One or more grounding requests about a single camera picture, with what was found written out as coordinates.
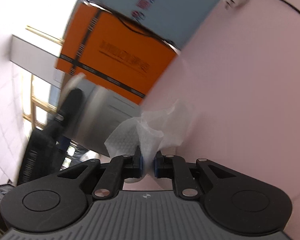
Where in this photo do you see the orange MIUZI box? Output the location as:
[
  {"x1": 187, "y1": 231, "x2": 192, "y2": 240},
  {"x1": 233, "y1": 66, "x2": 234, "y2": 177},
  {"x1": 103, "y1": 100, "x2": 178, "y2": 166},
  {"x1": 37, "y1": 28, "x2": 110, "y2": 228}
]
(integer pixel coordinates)
[{"x1": 56, "y1": 3, "x2": 177, "y2": 104}]

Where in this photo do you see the white paper towel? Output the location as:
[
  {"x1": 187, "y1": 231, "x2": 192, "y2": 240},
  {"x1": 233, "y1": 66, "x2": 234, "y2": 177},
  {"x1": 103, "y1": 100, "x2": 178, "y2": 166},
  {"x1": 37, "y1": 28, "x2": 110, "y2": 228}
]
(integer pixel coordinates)
[{"x1": 104, "y1": 100, "x2": 191, "y2": 176}]

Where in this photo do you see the grey lidded cup container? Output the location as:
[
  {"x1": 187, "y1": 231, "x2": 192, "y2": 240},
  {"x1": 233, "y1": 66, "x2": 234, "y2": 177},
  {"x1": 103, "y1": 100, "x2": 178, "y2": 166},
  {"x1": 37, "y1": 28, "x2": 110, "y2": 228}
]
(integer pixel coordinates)
[{"x1": 59, "y1": 73, "x2": 141, "y2": 157}]

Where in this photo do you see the light blue cardboard box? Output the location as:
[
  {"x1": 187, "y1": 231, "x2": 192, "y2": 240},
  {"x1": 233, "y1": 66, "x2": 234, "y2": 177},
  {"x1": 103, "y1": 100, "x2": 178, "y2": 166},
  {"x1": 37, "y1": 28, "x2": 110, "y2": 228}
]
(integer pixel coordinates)
[{"x1": 91, "y1": 0, "x2": 220, "y2": 49}]

